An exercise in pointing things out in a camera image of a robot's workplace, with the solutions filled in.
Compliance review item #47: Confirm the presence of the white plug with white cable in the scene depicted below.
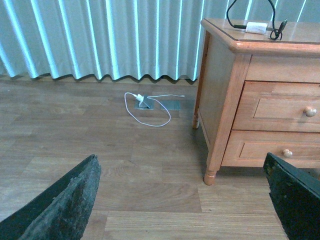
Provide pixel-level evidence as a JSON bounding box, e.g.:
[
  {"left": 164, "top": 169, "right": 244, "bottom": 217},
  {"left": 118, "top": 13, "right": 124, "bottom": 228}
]
[{"left": 123, "top": 92, "right": 186, "bottom": 128}]

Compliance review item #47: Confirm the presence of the white charger with black cable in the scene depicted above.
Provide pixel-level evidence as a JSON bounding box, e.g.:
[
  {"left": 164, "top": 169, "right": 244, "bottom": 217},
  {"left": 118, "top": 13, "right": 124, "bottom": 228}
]
[{"left": 226, "top": 0, "right": 288, "bottom": 41}]

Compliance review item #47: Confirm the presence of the wooden drawer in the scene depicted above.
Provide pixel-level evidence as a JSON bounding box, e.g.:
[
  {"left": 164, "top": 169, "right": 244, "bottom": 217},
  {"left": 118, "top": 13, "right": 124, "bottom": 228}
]
[
  {"left": 233, "top": 81, "right": 320, "bottom": 133},
  {"left": 221, "top": 130, "right": 320, "bottom": 169}
]

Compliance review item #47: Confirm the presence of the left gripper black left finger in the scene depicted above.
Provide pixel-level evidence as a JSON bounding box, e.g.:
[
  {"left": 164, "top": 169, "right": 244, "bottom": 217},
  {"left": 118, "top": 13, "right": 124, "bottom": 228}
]
[{"left": 0, "top": 154, "right": 101, "bottom": 240}]

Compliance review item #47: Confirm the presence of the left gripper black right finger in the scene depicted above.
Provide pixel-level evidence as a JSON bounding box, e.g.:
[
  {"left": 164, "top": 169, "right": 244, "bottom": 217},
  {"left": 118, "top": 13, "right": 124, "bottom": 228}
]
[{"left": 263, "top": 152, "right": 320, "bottom": 240}]

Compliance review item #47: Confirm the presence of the white pleated curtain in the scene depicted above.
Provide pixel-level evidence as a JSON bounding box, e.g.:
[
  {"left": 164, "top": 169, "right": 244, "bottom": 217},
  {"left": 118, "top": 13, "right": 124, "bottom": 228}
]
[{"left": 0, "top": 0, "right": 320, "bottom": 80}]

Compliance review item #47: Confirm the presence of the wooden nightstand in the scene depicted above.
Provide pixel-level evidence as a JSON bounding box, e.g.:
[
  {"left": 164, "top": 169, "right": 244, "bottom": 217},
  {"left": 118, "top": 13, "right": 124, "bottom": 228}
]
[{"left": 192, "top": 18, "right": 320, "bottom": 185}]

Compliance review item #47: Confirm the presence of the closed metal floor socket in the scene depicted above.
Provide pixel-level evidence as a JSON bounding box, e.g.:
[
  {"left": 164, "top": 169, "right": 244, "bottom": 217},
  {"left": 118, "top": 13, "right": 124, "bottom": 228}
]
[{"left": 160, "top": 100, "right": 181, "bottom": 111}]

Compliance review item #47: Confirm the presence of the open metal floor socket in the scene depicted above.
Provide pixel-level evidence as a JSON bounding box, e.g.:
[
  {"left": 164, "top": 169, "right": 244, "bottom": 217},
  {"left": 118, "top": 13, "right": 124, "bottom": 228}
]
[{"left": 134, "top": 94, "right": 154, "bottom": 110}]

